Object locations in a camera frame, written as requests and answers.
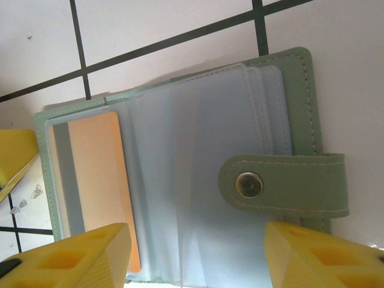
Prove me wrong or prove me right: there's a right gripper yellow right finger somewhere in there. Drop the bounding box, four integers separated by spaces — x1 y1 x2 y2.
265 220 384 288

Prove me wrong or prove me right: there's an orange credit card grey stripe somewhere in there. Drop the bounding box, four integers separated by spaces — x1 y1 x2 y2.
47 111 142 274

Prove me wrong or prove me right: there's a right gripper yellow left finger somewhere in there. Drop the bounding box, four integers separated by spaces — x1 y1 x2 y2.
0 221 133 288

